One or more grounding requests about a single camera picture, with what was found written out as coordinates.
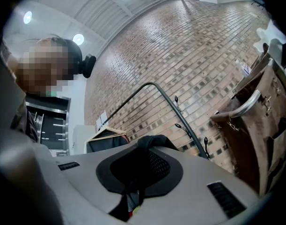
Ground white paper wall notice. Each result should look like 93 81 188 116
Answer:
95 110 109 129

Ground white cloth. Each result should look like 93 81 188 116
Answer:
253 19 286 54

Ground wooden clothes hanger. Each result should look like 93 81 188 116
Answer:
86 125 127 146

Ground round ceiling light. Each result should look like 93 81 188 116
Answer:
72 33 85 45
22 10 33 25

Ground hanging black clothes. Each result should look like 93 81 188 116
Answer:
86 134 131 154

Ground person's head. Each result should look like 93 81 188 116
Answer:
7 33 84 97

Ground black metal clothes rack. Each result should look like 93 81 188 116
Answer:
97 82 211 160

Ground clear plastic bottle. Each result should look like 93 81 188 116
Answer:
235 59 252 77

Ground black head-mounted camera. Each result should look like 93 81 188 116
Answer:
78 53 97 79

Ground person's dark clothing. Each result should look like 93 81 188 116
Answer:
0 37 40 145

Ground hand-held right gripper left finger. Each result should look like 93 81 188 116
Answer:
51 143 143 225

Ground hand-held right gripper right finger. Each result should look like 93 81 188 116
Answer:
133 146 260 225

